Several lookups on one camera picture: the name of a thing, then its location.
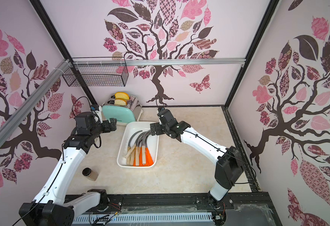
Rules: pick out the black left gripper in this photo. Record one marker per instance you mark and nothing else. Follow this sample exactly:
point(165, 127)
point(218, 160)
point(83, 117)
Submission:
point(107, 129)

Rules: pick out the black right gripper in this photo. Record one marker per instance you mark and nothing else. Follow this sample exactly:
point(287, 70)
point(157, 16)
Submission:
point(156, 128)

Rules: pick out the orange handle sickle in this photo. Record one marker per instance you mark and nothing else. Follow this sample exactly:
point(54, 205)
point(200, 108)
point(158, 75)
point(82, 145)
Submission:
point(140, 159)
point(134, 162)
point(148, 155)

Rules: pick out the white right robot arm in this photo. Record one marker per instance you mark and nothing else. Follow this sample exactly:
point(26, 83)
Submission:
point(227, 160)

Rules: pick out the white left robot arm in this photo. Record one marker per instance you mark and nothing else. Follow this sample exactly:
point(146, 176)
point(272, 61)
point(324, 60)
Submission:
point(49, 207)

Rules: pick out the white plastic storage tray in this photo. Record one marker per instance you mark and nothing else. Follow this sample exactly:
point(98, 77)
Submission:
point(131, 128)

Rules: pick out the mint green toaster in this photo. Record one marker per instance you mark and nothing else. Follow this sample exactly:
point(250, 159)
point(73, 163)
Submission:
point(124, 114)

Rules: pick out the yellow bread slice front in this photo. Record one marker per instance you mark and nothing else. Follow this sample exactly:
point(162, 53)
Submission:
point(120, 102)

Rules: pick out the yellow bread slice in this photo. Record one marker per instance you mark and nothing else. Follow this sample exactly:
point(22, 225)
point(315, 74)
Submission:
point(122, 95)
point(120, 102)

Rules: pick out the yellow bread slice back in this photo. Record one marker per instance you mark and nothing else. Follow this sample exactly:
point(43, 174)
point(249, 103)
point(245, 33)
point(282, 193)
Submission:
point(122, 95)

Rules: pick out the small glass spice jar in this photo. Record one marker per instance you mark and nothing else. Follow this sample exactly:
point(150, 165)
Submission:
point(90, 174)

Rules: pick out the black wire basket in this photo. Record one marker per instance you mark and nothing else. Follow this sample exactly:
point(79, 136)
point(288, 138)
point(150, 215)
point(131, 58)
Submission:
point(97, 72)

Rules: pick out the aluminium rail back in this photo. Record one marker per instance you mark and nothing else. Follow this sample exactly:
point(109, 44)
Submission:
point(159, 62)

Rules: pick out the aluminium rail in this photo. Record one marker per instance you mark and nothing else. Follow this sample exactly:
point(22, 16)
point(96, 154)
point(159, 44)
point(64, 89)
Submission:
point(15, 120)
point(159, 62)

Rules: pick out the aluminium rail left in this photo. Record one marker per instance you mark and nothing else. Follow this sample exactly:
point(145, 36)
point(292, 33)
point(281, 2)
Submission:
point(15, 120)

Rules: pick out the white vented cable duct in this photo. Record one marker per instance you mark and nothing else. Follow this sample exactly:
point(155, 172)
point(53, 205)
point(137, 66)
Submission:
point(142, 218)

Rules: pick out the black base frame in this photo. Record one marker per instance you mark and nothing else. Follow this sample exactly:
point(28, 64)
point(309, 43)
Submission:
point(235, 209)

